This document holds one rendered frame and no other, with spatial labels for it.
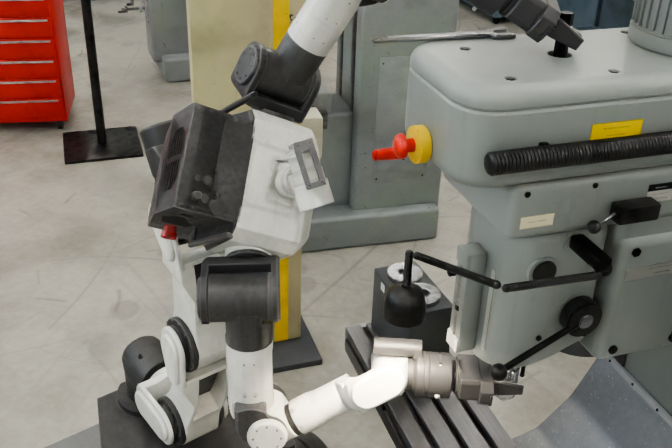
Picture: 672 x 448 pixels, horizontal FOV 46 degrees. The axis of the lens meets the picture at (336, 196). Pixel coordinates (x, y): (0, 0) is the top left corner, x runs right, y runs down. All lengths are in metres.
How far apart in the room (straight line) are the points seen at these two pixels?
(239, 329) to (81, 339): 2.36
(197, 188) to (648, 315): 0.83
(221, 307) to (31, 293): 2.76
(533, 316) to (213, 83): 1.84
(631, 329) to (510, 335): 0.23
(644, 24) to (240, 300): 0.83
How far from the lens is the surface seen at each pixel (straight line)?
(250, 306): 1.45
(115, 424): 2.50
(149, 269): 4.21
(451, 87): 1.16
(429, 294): 1.99
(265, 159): 1.50
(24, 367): 3.71
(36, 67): 5.79
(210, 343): 1.98
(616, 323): 1.50
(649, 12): 1.39
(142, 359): 2.43
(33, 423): 3.43
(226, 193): 1.45
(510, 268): 1.36
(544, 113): 1.17
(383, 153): 1.34
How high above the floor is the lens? 2.26
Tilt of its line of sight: 28 degrees down
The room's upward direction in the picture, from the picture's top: 2 degrees clockwise
